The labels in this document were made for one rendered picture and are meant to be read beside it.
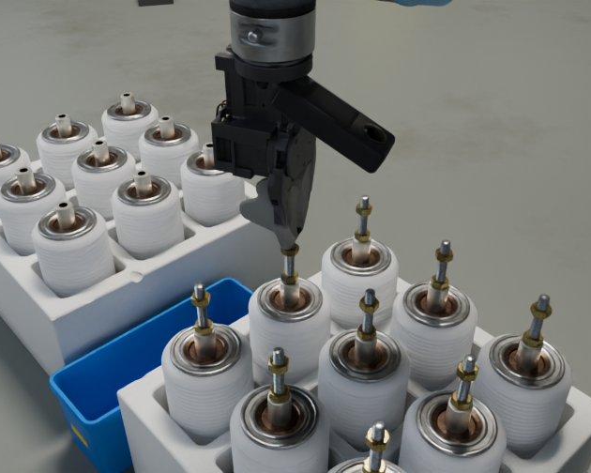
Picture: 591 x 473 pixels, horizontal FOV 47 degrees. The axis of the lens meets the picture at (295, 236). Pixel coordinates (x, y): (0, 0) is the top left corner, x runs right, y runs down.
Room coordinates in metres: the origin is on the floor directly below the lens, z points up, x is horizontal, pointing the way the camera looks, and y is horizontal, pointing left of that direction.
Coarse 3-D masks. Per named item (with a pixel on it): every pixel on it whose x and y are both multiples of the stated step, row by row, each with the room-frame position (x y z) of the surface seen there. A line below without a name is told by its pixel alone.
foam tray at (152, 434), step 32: (160, 384) 0.53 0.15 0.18; (256, 384) 0.53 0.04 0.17; (416, 384) 0.53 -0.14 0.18; (128, 416) 0.50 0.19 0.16; (160, 416) 0.48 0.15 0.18; (576, 416) 0.48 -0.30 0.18; (160, 448) 0.45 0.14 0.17; (192, 448) 0.44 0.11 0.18; (224, 448) 0.44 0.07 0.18; (352, 448) 0.44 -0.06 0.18; (544, 448) 0.44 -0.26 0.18; (576, 448) 0.44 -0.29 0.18
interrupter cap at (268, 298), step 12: (264, 288) 0.61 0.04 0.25; (276, 288) 0.61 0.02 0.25; (300, 288) 0.61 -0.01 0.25; (312, 288) 0.61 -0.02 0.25; (264, 300) 0.59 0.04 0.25; (276, 300) 0.59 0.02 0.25; (300, 300) 0.59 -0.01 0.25; (312, 300) 0.59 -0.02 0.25; (264, 312) 0.57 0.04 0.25; (276, 312) 0.57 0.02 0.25; (288, 312) 0.57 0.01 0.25; (300, 312) 0.57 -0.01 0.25; (312, 312) 0.57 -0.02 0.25
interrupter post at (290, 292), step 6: (282, 282) 0.59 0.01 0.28; (282, 288) 0.58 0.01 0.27; (288, 288) 0.58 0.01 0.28; (294, 288) 0.58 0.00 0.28; (282, 294) 0.58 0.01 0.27; (288, 294) 0.58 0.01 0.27; (294, 294) 0.58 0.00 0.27; (282, 300) 0.58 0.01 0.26; (288, 300) 0.58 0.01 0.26; (294, 300) 0.58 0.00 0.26
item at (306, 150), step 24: (240, 72) 0.58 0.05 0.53; (264, 72) 0.56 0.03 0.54; (288, 72) 0.56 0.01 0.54; (240, 96) 0.59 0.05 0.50; (264, 96) 0.59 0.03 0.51; (216, 120) 0.59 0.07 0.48; (240, 120) 0.59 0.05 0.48; (264, 120) 0.59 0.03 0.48; (288, 120) 0.58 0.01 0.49; (216, 144) 0.58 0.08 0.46; (240, 144) 0.58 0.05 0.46; (264, 144) 0.56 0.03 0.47; (288, 144) 0.56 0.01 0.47; (312, 144) 0.61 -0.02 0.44; (216, 168) 0.58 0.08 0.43; (240, 168) 0.57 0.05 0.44; (264, 168) 0.57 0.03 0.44; (288, 168) 0.55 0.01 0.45
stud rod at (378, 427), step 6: (378, 420) 0.34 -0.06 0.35; (372, 426) 0.34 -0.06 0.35; (378, 426) 0.34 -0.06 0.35; (384, 426) 0.34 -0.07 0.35; (372, 432) 0.34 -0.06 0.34; (378, 432) 0.33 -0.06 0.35; (384, 432) 0.33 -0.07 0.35; (378, 438) 0.33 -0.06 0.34; (372, 456) 0.33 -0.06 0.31; (378, 456) 0.33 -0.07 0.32; (372, 462) 0.33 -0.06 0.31; (378, 462) 0.33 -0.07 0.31; (372, 468) 0.33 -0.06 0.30; (378, 468) 0.33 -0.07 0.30
